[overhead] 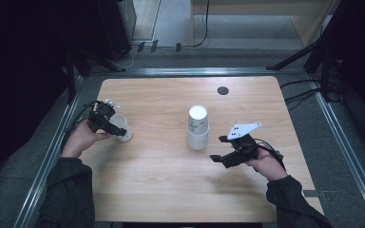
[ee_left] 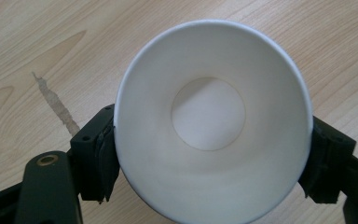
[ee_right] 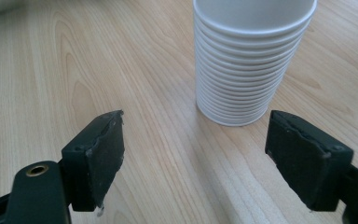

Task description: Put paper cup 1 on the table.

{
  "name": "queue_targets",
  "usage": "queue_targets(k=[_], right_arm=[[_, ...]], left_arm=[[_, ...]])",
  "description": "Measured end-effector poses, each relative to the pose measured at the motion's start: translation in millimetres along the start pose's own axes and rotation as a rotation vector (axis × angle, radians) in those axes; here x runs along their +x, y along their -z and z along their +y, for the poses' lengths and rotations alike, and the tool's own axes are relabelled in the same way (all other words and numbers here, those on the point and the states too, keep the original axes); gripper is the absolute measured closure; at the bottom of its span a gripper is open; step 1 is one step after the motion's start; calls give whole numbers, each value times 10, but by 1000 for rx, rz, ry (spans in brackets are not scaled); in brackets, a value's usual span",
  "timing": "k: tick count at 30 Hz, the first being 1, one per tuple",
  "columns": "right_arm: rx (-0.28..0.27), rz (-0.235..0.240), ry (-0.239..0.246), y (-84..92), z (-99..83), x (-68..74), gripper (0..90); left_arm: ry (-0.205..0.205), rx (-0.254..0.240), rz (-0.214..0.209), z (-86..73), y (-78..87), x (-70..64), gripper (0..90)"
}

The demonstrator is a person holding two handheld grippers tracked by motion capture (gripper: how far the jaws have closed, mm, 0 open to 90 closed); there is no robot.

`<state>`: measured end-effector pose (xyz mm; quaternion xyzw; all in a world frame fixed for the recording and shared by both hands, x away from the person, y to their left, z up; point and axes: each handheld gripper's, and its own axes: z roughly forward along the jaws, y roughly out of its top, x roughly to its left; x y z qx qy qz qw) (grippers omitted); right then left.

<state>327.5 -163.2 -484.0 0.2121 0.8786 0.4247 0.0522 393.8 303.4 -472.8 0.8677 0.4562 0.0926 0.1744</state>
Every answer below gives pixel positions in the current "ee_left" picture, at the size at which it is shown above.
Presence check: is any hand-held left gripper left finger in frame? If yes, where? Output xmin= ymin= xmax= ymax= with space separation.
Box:
xmin=69 ymin=104 xmax=121 ymax=204

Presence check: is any floral white paper cup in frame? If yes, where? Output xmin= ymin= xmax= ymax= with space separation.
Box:
xmin=113 ymin=19 xmax=314 ymax=224

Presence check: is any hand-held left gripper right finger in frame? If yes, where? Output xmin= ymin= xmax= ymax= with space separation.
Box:
xmin=297 ymin=115 xmax=357 ymax=204

